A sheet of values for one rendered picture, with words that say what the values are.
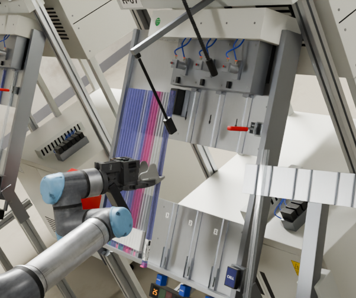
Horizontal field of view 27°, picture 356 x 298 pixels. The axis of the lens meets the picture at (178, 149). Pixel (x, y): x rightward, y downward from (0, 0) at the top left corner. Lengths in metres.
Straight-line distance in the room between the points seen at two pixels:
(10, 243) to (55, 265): 2.75
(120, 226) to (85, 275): 1.94
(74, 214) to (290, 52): 0.69
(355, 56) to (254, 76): 0.35
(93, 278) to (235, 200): 1.35
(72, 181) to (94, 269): 1.87
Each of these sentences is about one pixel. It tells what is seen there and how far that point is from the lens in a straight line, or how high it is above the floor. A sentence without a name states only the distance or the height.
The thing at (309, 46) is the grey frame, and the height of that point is 1.18.
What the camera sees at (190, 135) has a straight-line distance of 2.12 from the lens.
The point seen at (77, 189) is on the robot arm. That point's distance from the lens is 1.90.
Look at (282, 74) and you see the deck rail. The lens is 1.90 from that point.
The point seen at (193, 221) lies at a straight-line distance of 2.07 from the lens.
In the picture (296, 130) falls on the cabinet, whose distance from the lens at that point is 2.76.
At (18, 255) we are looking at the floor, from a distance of 4.23.
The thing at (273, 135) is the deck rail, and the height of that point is 1.03.
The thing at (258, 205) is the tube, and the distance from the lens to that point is 1.70.
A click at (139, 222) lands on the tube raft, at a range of 2.26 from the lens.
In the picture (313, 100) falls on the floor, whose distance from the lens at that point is 4.35.
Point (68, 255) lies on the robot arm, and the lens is 1.68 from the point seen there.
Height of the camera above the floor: 1.90
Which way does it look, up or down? 25 degrees down
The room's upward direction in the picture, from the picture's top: 25 degrees counter-clockwise
